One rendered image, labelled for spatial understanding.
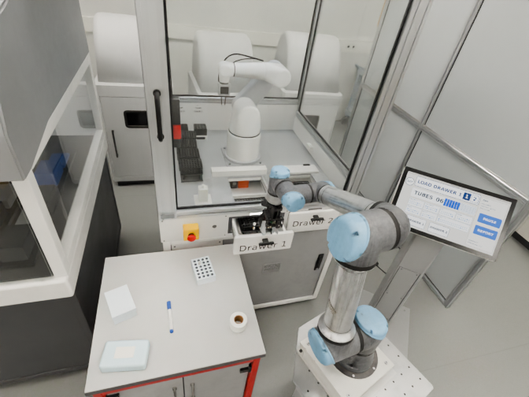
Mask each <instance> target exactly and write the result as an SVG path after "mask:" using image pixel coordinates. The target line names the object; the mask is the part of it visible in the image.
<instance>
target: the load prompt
mask: <svg viewBox="0 0 529 397"><path fill-rule="evenodd" d="M414 185H415V186H417V187H421V188H424V189H427V190H430V191H434V192H437V193H439V194H442V195H447V196H449V197H452V198H455V199H459V200H461V201H465V202H469V203H471V204H474V205H478V204H479V200H480V199H481V195H477V194H475V193H472V192H469V191H465V190H462V189H459V188H456V187H452V186H449V185H446V184H442V183H439V182H436V181H433V180H429V179H426V178H423V177H421V176H417V178H416V182H415V184H414Z"/></svg>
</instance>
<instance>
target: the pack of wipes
mask: <svg viewBox="0 0 529 397"><path fill-rule="evenodd" d="M149 350H150V341H149V340H148V339H134V340H116V341H107V342H106V343H105V347H104V350H103V353H102V358H101V361H100V363H99V369H100V371H101V372H102V373H107V372H120V371H134V370H144V369H145V368H146V364H147V359H148V355H149Z"/></svg>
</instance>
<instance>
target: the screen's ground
mask: <svg viewBox="0 0 529 397"><path fill-rule="evenodd" d="M407 176H410V177H412V178H415V179H416V178H417V176H421V177H423V178H426V179H429V180H433V181H436V182H439V183H442V184H446V185H449V186H452V187H456V188H459V189H462V190H465V191H469V192H472V193H475V194H477V195H481V199H480V200H479V204H478V205H474V204H471V203H469V202H465V201H461V200H459V199H456V198H452V197H449V196H447V195H442V194H439V193H437V192H434V191H430V190H427V189H424V188H421V187H417V186H415V185H413V187H411V186H409V185H406V184H403V187H402V189H401V193H400V195H399V198H398V201H397V204H396V206H397V207H399V208H400V209H402V210H404V212H405V208H406V206H407V203H408V200H409V197H412V198H415V199H419V200H421V201H424V202H428V203H430V204H433V205H436V206H440V207H442V208H445V209H448V210H452V211H455V212H458V213H462V212H460V211H457V210H453V209H450V208H448V207H445V206H441V205H439V204H436V203H434V202H435V199H436V196H437V195H440V196H442V197H445V198H448V199H452V200H455V201H458V202H462V203H464V204H468V205H470V206H474V207H477V209H476V212H475V216H472V215H470V214H466V213H462V214H464V215H467V216H469V217H473V220H472V224H471V226H470V229H469V231H468V233H467V232H462V231H460V230H457V229H455V228H451V227H448V226H445V225H443V224H439V223H436V222H434V221H430V220H428V219H425V218H422V217H418V216H416V215H413V214H410V213H406V212H405V213H406V215H407V214H409V215H412V216H414V217H418V218H421V219H424V220H426V221H427V223H426V224H425V227H424V229H421V228H417V227H415V226H412V225H410V227H411V228H415V229H417V230H420V231H422V232H426V233H429V234H431V235H433V236H437V237H440V238H443V239H446V240H449V241H451V242H454V243H458V244H460V245H462V246H465V247H469V248H472V249H474V250H477V251H480V252H483V253H485V254H488V255H491V256H493V253H494V249H495V247H496V245H497V242H498V239H499V236H500V234H501V230H502V228H503V225H504V223H505V219H506V217H507V214H508V211H509V208H510V206H511V202H507V201H505V200H502V199H499V198H495V197H492V196H489V195H485V194H482V193H479V192H476V191H472V190H468V189H466V188H463V187H458V186H456V185H453V184H448V183H446V182H443V181H441V180H436V179H433V178H430V177H427V176H423V175H420V174H417V173H413V172H410V171H408V174H407ZM407 176H406V177H407ZM479 213H483V214H486V215H488V216H492V217H496V218H498V219H501V220H503V221H502V223H501V227H500V229H499V228H495V227H492V226H489V225H487V224H483V223H480V222H478V221H477V219H478V217H479ZM430 222H433V223H436V224H439V225H441V226H444V227H447V228H450V230H449V235H448V236H447V238H446V237H444V236H440V235H437V234H434V233H433V232H429V231H427V229H428V226H429V224H430ZM476 224H477V225H479V226H482V227H484V228H488V229H491V230H494V231H496V232H498V235H497V238H496V240H495V241H494V240H492V239H488V238H485V237H482V236H479V235H476V234H474V233H473V230H474V228H475V225H476Z"/></svg>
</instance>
